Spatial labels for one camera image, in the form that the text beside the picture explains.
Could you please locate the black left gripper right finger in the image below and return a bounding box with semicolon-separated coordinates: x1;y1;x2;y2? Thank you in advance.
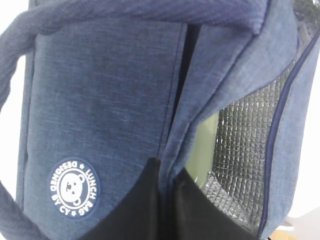
173;169;257;240

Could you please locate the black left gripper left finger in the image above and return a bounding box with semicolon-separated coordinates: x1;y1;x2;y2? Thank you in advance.
80;158;160;240

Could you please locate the green lid food container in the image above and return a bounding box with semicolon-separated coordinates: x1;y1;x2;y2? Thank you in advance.
185;112;219;189

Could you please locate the navy blue lunch bag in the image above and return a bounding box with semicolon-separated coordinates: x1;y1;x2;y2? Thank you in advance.
0;0;320;240

